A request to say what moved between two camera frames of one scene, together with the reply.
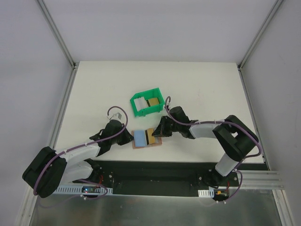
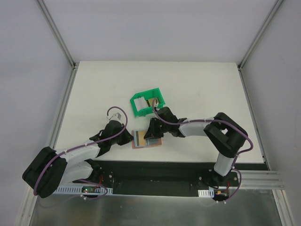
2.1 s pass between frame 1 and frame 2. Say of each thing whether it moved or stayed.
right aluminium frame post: stayed
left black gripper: stayed
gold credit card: moved
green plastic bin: stayed
